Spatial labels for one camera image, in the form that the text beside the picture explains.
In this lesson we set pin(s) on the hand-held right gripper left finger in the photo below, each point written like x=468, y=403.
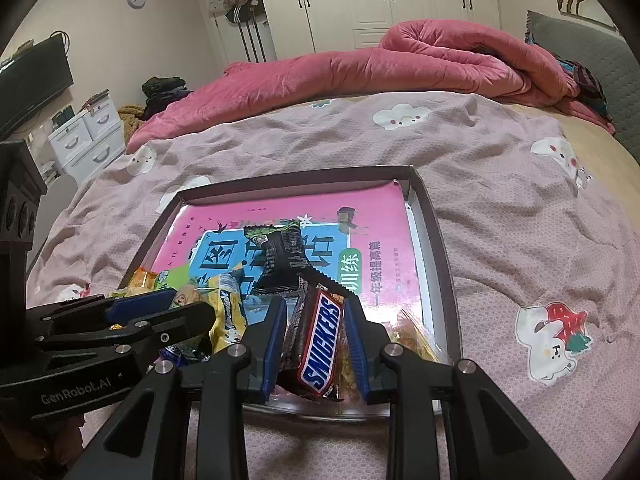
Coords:
x=274, y=355

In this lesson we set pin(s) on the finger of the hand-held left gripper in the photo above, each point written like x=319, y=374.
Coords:
x=145, y=302
x=185, y=317

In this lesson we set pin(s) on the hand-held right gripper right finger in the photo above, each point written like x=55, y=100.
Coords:
x=361, y=360

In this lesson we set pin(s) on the orange cracker packet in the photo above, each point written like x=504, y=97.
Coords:
x=142, y=280

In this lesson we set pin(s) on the blue cookie packet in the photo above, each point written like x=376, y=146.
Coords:
x=185, y=355

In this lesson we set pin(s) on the light green snack packet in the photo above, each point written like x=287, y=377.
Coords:
x=175, y=277

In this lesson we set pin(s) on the brown chocolate bar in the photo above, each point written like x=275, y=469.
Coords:
x=320, y=345

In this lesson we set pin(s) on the yellow candy bar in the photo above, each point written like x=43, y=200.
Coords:
x=230, y=310

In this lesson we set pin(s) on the clear crispy noodle packet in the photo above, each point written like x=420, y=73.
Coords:
x=412, y=337

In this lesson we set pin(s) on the black and green snack packet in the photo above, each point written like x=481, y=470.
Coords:
x=282, y=255

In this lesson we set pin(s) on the dark shallow cardboard box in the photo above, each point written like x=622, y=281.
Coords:
x=440, y=260

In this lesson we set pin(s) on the person's left hand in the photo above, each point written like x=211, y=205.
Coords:
x=35, y=450

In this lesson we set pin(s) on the pink and blue book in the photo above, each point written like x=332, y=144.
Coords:
x=300, y=205

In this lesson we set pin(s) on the white drawer cabinet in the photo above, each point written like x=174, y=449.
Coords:
x=85, y=140

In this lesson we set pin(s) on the yellow knitted blanket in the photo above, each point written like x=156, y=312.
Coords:
x=131, y=120

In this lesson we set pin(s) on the dark clothes pile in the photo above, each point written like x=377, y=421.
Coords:
x=165, y=92

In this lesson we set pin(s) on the black flat television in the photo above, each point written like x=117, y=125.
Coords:
x=35, y=85

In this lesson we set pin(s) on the pink duvet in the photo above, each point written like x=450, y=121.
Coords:
x=325, y=75

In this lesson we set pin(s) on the beige bed sheet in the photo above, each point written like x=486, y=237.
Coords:
x=590, y=145

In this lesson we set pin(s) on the hanging clothes and hats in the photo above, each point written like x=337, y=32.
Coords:
x=237, y=0

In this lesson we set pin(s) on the striped clothes pile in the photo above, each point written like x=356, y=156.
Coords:
x=587, y=85

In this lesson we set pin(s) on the cream wardrobe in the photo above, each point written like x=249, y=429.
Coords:
x=375, y=0

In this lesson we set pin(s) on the grey padded headboard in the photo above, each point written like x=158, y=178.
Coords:
x=590, y=50

